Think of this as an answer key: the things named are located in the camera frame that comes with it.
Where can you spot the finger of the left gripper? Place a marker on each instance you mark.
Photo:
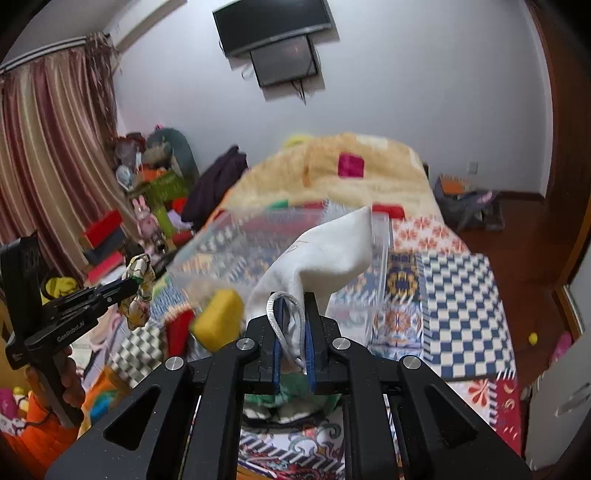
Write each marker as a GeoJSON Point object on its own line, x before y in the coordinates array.
{"type": "Point", "coordinates": [113, 288]}
{"type": "Point", "coordinates": [68, 318]}

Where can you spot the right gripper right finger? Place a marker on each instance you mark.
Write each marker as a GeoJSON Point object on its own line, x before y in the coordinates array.
{"type": "Point", "coordinates": [401, 419]}

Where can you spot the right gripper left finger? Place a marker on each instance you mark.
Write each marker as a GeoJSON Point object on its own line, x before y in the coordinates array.
{"type": "Point", "coordinates": [183, 420]}

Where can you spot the yellow green sponge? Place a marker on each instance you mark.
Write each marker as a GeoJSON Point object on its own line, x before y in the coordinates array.
{"type": "Point", "coordinates": [220, 321]}

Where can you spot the black white patterned cloth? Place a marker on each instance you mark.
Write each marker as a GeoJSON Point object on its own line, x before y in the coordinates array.
{"type": "Point", "coordinates": [294, 413]}

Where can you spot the floral silk scarf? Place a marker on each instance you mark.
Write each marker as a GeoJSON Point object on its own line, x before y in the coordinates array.
{"type": "Point", "coordinates": [135, 308]}

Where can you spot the white drawstring cloth bag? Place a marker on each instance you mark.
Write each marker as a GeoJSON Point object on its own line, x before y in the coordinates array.
{"type": "Point", "coordinates": [321, 261]}

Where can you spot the green knitted cloth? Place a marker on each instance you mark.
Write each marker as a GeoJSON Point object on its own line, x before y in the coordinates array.
{"type": "Point", "coordinates": [295, 391]}

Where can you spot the orange sleeve forearm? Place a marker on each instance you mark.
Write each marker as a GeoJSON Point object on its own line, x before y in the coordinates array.
{"type": "Point", "coordinates": [30, 454]}

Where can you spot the left hand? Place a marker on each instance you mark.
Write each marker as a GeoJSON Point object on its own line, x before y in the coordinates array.
{"type": "Point", "coordinates": [69, 397]}

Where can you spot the red box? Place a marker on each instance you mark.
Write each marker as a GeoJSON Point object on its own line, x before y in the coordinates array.
{"type": "Point", "coordinates": [95, 234]}

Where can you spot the pink rabbit plush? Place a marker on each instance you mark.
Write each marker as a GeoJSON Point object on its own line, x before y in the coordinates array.
{"type": "Point", "coordinates": [147, 224]}

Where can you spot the patchwork patterned bed sheet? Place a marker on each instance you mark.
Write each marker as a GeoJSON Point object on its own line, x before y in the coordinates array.
{"type": "Point", "coordinates": [424, 295]}

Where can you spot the green gift bag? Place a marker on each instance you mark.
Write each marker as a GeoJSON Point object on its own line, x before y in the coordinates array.
{"type": "Point", "coordinates": [159, 191]}

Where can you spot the striped brown curtain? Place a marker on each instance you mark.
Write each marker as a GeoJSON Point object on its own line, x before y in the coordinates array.
{"type": "Point", "coordinates": [58, 134]}

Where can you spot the green dinosaur plush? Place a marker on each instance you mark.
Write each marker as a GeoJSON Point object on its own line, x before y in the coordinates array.
{"type": "Point", "coordinates": [167, 148]}

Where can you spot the dark purple garment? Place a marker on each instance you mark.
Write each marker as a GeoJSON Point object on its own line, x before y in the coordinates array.
{"type": "Point", "coordinates": [211, 187]}

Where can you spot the cream plush blanket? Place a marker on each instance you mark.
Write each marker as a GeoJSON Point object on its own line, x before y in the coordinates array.
{"type": "Point", "coordinates": [350, 169]}

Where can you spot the purple grey backpack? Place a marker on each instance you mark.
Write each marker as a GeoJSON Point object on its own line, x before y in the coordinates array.
{"type": "Point", "coordinates": [465, 207]}

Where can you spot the white wardrobe sliding door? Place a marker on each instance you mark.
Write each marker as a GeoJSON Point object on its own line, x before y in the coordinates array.
{"type": "Point", "coordinates": [561, 395]}

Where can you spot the yellow plush item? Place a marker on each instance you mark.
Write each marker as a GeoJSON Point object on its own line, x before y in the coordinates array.
{"type": "Point", "coordinates": [295, 140]}

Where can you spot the white air conditioner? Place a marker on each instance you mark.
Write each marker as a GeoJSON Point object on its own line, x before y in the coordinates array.
{"type": "Point", "coordinates": [136, 18]}

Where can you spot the brown wooden door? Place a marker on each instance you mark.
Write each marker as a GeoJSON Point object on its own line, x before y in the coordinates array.
{"type": "Point", "coordinates": [568, 188]}

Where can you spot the wall power socket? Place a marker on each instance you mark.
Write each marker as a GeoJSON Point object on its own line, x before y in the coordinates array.
{"type": "Point", "coordinates": [472, 168]}

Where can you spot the small black wall monitor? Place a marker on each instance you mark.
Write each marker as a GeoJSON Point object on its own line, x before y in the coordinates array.
{"type": "Point", "coordinates": [285, 61]}

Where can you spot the large black wall television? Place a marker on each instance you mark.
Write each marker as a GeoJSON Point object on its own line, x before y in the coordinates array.
{"type": "Point", "coordinates": [246, 25]}

